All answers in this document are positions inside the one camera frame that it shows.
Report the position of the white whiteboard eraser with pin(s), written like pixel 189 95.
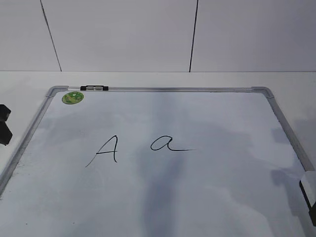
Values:
pixel 308 188

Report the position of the round green sticker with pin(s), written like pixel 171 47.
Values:
pixel 72 98

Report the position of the black grey frame clip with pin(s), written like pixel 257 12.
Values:
pixel 94 88

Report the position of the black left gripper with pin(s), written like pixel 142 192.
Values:
pixel 5 133

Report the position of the aluminium framed whiteboard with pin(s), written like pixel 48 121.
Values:
pixel 157 162

